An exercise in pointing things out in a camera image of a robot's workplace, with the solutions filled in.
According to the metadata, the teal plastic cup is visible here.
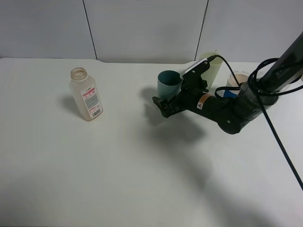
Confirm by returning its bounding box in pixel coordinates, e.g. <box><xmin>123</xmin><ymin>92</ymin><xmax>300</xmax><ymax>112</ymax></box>
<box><xmin>157</xmin><ymin>70</ymin><xmax>183</xmax><ymax>99</ymax></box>

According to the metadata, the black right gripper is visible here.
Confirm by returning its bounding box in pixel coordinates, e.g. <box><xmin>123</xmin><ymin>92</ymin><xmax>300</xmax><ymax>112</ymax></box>
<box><xmin>152</xmin><ymin>90</ymin><xmax>210</xmax><ymax>117</ymax></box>

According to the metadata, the pale green plastic cup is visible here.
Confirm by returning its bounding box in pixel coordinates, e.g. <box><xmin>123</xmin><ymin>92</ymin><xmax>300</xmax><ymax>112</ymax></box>
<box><xmin>201</xmin><ymin>57</ymin><xmax>223</xmax><ymax>90</ymax></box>

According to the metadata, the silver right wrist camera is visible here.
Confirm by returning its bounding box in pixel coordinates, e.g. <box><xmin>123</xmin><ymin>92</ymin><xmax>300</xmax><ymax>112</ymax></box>
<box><xmin>180</xmin><ymin>58</ymin><xmax>210</xmax><ymax>95</ymax></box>

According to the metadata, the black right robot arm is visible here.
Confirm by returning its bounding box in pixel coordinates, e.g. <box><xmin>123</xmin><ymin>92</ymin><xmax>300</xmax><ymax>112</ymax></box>
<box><xmin>152</xmin><ymin>35</ymin><xmax>303</xmax><ymax>134</ymax></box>

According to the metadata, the translucent plastic drink bottle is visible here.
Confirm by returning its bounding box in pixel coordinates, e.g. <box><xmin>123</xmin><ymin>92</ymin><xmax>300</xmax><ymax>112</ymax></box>
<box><xmin>69</xmin><ymin>67</ymin><xmax>103</xmax><ymax>122</ymax></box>

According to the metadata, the black right cable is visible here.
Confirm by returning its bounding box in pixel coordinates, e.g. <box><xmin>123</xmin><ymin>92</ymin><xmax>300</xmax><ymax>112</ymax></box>
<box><xmin>208</xmin><ymin>54</ymin><xmax>303</xmax><ymax>188</ymax></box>

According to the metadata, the blue sleeved clear cup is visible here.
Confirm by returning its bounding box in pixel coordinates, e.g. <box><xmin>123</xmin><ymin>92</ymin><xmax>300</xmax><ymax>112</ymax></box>
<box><xmin>223</xmin><ymin>71</ymin><xmax>249</xmax><ymax>98</ymax></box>

